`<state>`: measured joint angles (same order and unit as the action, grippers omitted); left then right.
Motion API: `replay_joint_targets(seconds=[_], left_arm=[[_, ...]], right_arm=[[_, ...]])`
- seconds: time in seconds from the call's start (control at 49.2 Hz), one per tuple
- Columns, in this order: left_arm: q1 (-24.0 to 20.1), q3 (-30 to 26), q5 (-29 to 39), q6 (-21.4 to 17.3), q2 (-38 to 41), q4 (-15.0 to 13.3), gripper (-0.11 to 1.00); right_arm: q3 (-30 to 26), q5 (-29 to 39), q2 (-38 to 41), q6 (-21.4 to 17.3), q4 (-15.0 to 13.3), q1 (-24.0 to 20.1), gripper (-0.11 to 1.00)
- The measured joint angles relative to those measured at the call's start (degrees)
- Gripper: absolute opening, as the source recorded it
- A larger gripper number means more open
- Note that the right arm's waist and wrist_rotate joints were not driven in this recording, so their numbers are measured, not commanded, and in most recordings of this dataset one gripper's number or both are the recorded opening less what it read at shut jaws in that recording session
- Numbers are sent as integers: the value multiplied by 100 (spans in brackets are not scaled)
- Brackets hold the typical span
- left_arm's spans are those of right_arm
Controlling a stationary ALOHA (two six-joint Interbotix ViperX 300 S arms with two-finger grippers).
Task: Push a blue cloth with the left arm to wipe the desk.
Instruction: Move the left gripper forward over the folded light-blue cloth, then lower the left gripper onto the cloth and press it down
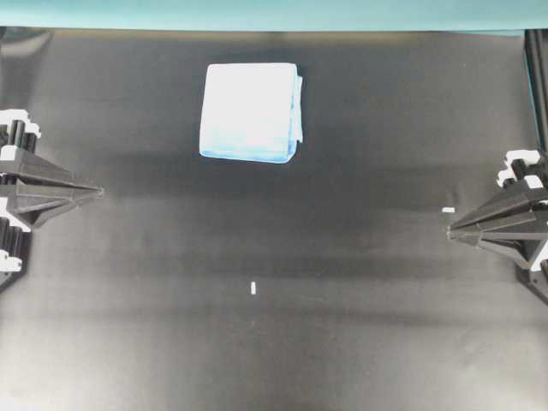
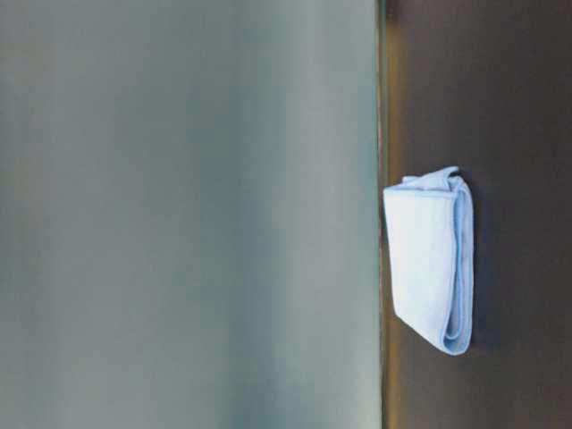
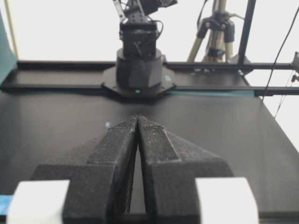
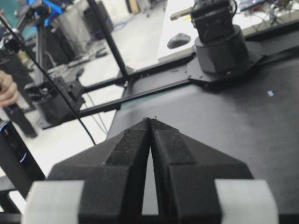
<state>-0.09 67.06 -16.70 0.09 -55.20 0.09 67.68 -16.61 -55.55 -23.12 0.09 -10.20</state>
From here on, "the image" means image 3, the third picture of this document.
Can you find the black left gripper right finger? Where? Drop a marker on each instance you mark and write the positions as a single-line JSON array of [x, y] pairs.
[[170, 165]]

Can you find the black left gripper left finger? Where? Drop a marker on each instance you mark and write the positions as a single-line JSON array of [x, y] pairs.
[[100, 172]]

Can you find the teal backdrop panel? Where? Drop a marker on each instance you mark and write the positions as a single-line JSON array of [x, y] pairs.
[[8, 53]]

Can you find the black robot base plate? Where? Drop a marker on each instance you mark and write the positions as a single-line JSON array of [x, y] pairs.
[[139, 77]]

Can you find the black aluminium frame rail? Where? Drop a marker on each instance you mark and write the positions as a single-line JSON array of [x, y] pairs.
[[189, 77]]

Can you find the beige camera tripod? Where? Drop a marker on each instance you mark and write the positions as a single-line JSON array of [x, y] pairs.
[[219, 47]]

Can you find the black vertical frame post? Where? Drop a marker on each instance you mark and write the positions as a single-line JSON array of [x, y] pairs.
[[246, 31]]

